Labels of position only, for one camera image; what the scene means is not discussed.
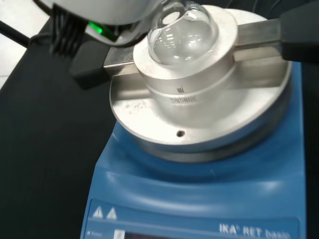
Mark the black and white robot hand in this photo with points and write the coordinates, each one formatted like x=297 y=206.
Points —
x=74 y=15

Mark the clear glass round-bottom flask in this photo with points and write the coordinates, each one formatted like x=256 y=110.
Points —
x=184 y=39

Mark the black cloth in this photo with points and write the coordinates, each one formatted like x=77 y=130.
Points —
x=42 y=149

